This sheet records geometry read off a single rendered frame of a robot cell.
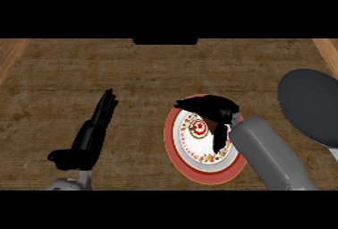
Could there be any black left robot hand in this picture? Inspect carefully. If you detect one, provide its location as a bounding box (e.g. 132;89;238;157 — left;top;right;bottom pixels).
46;88;120;172

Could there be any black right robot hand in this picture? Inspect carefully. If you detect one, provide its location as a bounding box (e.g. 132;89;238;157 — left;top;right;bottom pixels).
173;94;242;154

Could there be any red-topped cupcake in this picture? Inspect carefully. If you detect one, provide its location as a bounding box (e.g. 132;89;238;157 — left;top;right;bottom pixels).
186;118;211;140

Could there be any red-rimmed white plate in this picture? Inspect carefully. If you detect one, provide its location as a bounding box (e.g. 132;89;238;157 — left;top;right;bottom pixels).
163;93;248;186

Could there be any dark grey pan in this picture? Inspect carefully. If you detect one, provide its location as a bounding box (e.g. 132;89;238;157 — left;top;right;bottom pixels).
276;68;338;164

